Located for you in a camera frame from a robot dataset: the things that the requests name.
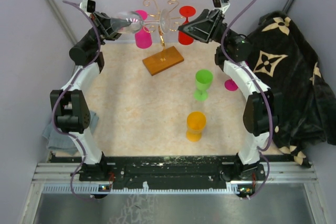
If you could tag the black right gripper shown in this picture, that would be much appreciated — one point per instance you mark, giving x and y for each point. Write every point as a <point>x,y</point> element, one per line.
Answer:
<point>204,29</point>

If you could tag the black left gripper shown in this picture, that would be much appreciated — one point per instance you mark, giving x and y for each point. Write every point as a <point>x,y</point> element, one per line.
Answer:
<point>103,23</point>

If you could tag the red plastic wine glass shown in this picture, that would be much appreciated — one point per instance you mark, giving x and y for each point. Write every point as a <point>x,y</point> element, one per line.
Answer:
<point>183,37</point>

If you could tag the clear wine glass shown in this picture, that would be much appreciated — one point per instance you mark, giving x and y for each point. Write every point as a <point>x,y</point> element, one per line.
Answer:
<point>132,22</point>

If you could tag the magenta plastic wine glass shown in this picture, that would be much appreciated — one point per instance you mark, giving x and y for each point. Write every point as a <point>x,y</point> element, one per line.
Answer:
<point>143,38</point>

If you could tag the gold wire wine glass rack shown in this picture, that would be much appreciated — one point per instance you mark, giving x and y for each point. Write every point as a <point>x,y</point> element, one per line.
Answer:
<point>168,56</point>

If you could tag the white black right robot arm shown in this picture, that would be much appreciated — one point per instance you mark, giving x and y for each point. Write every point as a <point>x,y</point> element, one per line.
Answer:
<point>262,110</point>

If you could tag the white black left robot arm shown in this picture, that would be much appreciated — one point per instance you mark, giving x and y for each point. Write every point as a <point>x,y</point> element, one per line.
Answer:
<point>70,113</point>

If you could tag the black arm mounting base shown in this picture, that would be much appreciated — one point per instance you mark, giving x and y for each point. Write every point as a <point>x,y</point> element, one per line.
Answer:
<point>171,174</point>

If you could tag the green plastic wine glass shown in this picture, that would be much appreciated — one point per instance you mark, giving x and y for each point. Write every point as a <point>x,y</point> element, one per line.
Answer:
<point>203,81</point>

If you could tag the orange plastic wine glass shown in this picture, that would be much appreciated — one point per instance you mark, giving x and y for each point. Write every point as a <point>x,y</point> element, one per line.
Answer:
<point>196,122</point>

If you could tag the black floral blanket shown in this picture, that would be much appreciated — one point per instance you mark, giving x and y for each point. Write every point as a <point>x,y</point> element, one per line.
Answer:
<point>283,59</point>

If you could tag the grey blue cloth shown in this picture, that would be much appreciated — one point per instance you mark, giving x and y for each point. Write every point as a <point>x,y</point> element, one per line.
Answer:
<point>58,142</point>

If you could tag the aluminium frame rail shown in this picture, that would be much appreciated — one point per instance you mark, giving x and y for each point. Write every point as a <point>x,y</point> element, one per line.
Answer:
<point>289,195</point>

